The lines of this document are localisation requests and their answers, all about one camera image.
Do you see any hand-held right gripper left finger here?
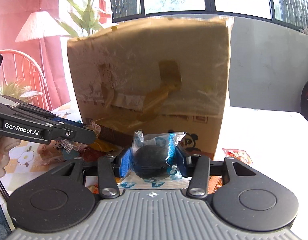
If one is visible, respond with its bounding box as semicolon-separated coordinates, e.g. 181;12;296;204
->
47;147;135;198

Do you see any floral checked tablecloth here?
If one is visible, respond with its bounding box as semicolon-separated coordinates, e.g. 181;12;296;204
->
7;104;308;197

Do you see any small clear snack packet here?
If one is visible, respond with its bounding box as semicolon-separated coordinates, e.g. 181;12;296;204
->
50;140;80;161

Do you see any dark round snack clear wrapper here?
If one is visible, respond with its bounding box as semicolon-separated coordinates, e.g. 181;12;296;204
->
120;130;190;189

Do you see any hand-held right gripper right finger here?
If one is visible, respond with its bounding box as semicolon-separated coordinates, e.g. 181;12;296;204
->
174;145;262;198

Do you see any cardboard box with plastic liner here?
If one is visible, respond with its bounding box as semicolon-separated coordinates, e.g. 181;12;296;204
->
66;15;231;161

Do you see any brown snack packet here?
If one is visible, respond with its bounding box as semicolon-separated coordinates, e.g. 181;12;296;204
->
90;122;134;147

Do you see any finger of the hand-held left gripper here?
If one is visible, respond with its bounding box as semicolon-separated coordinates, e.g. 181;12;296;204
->
9;103;83;128
43;124;97;145

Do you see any red snack packet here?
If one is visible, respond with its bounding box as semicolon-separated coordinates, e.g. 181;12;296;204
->
222;148;254;165

